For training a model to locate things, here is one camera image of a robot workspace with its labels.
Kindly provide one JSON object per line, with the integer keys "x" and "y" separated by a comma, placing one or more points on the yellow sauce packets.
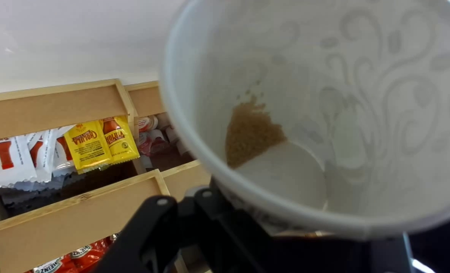
{"x": 96, "y": 145}

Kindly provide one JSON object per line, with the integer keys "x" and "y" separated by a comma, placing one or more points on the wooden condiment organizer shelf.
{"x": 99, "y": 204}

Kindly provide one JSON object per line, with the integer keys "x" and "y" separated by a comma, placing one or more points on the red ketchup packets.
{"x": 82, "y": 260}

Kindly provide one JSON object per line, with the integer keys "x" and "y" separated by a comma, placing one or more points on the patterned paper cup with contents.
{"x": 329, "y": 116}

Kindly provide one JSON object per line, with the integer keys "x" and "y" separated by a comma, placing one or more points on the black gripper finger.
{"x": 148, "y": 243}

